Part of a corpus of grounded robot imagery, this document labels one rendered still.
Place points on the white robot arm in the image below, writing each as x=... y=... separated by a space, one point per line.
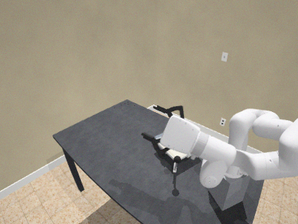
x=231 y=159

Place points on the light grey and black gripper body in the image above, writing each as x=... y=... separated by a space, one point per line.
x=180 y=134

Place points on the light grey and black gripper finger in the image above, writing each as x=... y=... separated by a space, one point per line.
x=169 y=110
x=154 y=142

